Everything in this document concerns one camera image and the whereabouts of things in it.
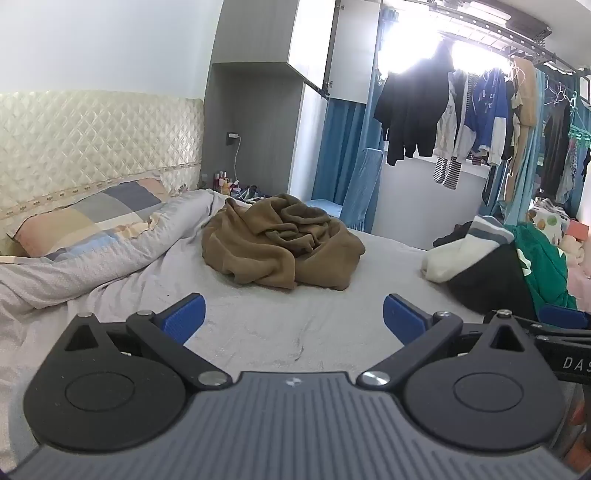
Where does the black hanging jacket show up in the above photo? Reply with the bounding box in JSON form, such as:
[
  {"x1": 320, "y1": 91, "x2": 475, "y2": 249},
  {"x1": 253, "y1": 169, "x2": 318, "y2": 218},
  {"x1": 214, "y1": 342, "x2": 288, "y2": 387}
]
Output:
[{"x1": 374, "y1": 46, "x2": 455, "y2": 167}]

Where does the black hanging garment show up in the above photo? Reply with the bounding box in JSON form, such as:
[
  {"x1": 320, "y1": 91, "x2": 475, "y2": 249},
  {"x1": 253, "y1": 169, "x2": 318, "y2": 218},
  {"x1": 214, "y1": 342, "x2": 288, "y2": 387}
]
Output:
[{"x1": 540, "y1": 97, "x2": 573, "y2": 199}]

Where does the light grey duvet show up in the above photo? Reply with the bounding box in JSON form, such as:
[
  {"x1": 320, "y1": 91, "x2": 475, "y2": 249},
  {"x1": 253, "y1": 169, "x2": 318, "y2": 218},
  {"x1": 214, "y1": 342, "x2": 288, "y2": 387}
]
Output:
[{"x1": 0, "y1": 189, "x2": 232, "y2": 310}]

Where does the cream quilted headboard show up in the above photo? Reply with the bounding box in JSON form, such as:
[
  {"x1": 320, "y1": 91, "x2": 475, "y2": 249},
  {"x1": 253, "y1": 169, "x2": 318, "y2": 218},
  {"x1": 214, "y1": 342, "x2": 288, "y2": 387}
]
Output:
[{"x1": 0, "y1": 90, "x2": 205, "y2": 257}]

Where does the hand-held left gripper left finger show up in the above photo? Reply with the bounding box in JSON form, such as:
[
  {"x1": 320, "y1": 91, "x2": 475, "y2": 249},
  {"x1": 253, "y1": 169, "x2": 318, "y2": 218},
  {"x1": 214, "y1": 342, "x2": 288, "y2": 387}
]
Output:
[{"x1": 60, "y1": 293, "x2": 234, "y2": 388}]

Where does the green garment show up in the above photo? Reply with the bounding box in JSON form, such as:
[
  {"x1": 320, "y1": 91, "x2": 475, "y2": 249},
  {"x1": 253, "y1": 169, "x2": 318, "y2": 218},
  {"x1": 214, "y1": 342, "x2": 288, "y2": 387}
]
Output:
[{"x1": 508, "y1": 224, "x2": 578, "y2": 310}]

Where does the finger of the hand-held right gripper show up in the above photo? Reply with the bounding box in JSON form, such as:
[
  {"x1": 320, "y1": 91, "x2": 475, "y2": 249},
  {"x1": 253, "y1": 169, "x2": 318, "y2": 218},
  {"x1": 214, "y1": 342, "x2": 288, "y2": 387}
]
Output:
[{"x1": 482, "y1": 305, "x2": 591, "y2": 342}]

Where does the blue curtain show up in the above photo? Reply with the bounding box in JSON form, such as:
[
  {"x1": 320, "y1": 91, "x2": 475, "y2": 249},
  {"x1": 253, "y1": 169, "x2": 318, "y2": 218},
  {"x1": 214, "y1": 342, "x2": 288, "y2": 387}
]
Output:
[{"x1": 314, "y1": 14, "x2": 393, "y2": 232}]

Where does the blue and white jacket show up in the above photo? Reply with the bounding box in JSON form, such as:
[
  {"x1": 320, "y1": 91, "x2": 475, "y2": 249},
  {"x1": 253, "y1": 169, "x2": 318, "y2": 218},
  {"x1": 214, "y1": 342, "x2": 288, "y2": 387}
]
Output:
[{"x1": 462, "y1": 69, "x2": 509, "y2": 164}]

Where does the beige hanging garment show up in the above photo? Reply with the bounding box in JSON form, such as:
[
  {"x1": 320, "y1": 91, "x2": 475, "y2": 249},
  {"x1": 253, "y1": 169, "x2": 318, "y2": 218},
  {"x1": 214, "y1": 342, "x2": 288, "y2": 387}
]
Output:
[{"x1": 503, "y1": 58, "x2": 539, "y2": 204}]

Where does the row of cosmetic bottles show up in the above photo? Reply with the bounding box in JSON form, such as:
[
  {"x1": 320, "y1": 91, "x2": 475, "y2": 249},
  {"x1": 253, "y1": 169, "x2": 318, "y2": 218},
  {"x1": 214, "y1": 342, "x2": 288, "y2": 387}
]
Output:
[{"x1": 212, "y1": 171, "x2": 242, "y2": 195}]

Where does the blue covered chair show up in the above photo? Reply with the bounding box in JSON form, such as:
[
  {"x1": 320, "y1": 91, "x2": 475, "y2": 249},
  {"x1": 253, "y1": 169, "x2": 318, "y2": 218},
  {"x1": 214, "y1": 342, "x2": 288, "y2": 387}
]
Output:
[{"x1": 307, "y1": 148, "x2": 385, "y2": 234}]

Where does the white dotted cloth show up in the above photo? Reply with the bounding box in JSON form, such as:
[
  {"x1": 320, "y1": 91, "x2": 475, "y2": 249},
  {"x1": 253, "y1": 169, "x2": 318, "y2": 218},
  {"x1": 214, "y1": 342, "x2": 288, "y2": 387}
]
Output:
[{"x1": 529, "y1": 205, "x2": 571, "y2": 250}]

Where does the light blue hanging cloth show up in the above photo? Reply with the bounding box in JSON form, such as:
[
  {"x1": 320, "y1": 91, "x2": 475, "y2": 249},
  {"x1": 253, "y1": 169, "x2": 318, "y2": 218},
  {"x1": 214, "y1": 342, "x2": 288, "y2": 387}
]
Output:
[{"x1": 503, "y1": 120, "x2": 546, "y2": 227}]

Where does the green peg hanger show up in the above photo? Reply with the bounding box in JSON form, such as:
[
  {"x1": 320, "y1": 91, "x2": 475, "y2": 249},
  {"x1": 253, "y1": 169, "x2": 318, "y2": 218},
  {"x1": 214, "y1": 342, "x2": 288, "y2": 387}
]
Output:
[{"x1": 570, "y1": 92, "x2": 591, "y2": 151}]

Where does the white garment with striped cuffs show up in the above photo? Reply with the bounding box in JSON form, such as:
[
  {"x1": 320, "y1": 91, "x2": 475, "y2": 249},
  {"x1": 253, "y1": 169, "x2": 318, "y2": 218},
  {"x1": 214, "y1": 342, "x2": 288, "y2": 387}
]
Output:
[{"x1": 433, "y1": 69, "x2": 476, "y2": 190}]

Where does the brown hoodie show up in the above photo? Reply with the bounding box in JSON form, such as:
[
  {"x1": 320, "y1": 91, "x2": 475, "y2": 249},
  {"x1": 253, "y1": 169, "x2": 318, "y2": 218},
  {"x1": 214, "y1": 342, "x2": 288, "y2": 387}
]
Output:
[{"x1": 202, "y1": 194, "x2": 366, "y2": 291}]

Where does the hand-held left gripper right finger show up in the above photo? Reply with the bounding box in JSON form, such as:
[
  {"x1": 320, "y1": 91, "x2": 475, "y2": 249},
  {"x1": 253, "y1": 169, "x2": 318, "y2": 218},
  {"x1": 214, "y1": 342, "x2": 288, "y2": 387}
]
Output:
[{"x1": 355, "y1": 294, "x2": 536, "y2": 388}]

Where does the patchwork pillow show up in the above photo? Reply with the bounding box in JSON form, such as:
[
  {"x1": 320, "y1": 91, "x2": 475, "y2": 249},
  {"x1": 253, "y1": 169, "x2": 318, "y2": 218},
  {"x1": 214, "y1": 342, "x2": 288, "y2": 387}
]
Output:
[{"x1": 7, "y1": 178, "x2": 169, "y2": 261}]

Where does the pink cloth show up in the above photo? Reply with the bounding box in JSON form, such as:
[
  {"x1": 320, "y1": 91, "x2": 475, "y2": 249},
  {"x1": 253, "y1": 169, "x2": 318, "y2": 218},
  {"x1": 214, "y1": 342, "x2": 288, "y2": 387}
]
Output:
[{"x1": 561, "y1": 222, "x2": 591, "y2": 315}]

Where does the grey white striped garment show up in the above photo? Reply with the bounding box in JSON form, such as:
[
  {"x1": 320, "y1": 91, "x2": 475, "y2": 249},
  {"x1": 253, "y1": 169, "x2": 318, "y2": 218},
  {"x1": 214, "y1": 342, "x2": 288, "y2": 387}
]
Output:
[{"x1": 462, "y1": 215, "x2": 515, "y2": 247}]

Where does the ceiling drying rack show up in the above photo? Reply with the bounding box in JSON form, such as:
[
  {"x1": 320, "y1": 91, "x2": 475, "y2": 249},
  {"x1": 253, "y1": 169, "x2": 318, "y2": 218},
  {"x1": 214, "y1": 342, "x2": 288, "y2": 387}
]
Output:
[{"x1": 383, "y1": 0, "x2": 591, "y2": 79}]

